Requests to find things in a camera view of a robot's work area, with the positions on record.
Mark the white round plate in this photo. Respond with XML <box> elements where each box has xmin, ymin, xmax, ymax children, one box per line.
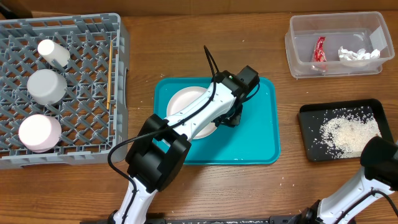
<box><xmin>167</xmin><ymin>86</ymin><xmax>216</xmax><ymax>139</ymax></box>

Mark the red snack wrapper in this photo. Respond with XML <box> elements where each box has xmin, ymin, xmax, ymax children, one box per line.
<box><xmin>312</xmin><ymin>36</ymin><xmax>326</xmax><ymax>72</ymax></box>

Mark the white tissue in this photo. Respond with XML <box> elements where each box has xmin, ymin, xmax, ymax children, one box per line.
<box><xmin>338</xmin><ymin>47</ymin><xmax>381</xmax><ymax>67</ymax></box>

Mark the wooden chopstick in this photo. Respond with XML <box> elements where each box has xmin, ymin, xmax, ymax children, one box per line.
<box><xmin>106</xmin><ymin>46</ymin><xmax>112</xmax><ymax>110</ymax></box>
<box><xmin>108</xmin><ymin>40</ymin><xmax>113</xmax><ymax>84</ymax></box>

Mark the white cup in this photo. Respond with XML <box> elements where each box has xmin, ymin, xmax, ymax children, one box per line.
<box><xmin>37</xmin><ymin>39</ymin><xmax>70</xmax><ymax>67</ymax></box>

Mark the pink white bowl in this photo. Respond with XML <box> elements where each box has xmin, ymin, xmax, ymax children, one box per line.
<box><xmin>18</xmin><ymin>114</ymin><xmax>62</xmax><ymax>152</ymax></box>

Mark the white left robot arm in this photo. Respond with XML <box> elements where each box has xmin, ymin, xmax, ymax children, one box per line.
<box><xmin>107</xmin><ymin>66</ymin><xmax>259</xmax><ymax>223</ymax></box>

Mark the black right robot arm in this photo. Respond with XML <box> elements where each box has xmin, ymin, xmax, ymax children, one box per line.
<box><xmin>289</xmin><ymin>137</ymin><xmax>397</xmax><ymax>224</ymax></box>

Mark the grey dishwasher rack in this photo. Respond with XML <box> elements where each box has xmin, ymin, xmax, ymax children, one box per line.
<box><xmin>1</xmin><ymin>13</ymin><xmax>130</xmax><ymax>169</ymax></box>

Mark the teal serving tray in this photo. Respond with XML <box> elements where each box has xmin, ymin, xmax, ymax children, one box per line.
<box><xmin>152</xmin><ymin>77</ymin><xmax>282</xmax><ymax>166</ymax></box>

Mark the black plastic tray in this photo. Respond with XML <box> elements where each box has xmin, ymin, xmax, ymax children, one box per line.
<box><xmin>298</xmin><ymin>99</ymin><xmax>394</xmax><ymax>162</ymax></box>

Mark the pile of rice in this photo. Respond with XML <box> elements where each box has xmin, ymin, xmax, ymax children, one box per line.
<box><xmin>311</xmin><ymin>106</ymin><xmax>381</xmax><ymax>159</ymax></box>

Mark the clear plastic bin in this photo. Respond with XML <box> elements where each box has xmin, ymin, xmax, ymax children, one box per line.
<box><xmin>285</xmin><ymin>12</ymin><xmax>395</xmax><ymax>78</ymax></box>

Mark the white bowl in rack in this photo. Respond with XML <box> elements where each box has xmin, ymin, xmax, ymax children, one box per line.
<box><xmin>27</xmin><ymin>69</ymin><xmax>67</xmax><ymax>105</ymax></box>

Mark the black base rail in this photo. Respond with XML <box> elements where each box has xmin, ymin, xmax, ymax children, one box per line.
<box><xmin>80</xmin><ymin>216</ymin><xmax>312</xmax><ymax>224</ymax></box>

